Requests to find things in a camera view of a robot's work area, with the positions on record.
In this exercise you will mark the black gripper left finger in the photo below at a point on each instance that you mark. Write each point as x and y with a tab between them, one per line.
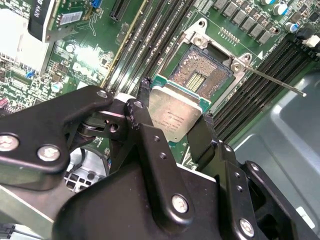
37	130

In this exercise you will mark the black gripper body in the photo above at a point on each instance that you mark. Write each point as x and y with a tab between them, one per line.
112	212

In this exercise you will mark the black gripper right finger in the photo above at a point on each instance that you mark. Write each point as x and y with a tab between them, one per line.
207	145

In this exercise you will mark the silver CPU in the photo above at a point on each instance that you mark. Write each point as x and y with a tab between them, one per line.
175	112

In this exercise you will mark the metal locking lever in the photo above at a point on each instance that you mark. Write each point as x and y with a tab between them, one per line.
275	80

